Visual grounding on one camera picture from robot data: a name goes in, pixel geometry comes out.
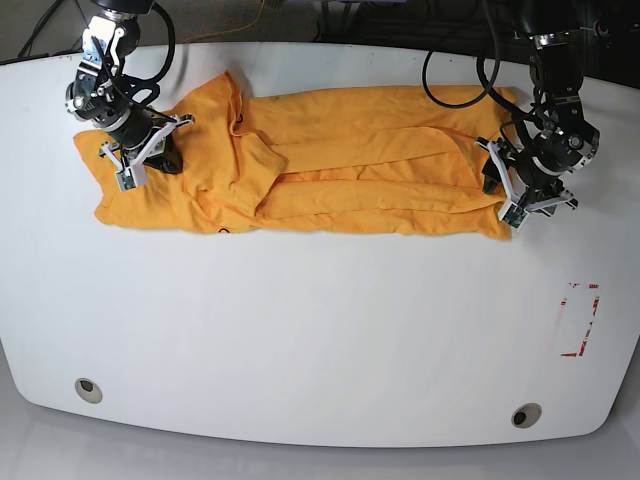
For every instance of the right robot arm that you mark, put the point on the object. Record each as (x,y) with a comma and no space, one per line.
(119,104)

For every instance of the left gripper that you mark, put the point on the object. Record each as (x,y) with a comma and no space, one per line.
(522,179)

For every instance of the red tape rectangle marking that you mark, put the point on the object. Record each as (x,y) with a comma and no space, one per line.
(577,314)

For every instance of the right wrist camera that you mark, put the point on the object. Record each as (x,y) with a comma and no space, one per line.
(131,178)

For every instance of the table cable grommet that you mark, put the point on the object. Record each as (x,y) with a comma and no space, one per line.
(526,416)
(88,391)

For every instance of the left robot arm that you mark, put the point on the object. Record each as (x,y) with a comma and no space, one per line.
(537,147)

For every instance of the right table cable grommet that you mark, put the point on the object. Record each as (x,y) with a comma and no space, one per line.
(526,416)

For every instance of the orange t-shirt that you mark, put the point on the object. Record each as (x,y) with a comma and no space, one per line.
(364,160)

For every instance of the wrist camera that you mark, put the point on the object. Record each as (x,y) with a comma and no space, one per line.
(513,215)
(131,178)

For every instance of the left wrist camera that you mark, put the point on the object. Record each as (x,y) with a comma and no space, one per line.
(513,215)

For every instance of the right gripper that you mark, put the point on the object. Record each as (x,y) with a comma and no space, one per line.
(142,130)

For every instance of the left table cable grommet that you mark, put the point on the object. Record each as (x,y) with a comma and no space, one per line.
(88,391)

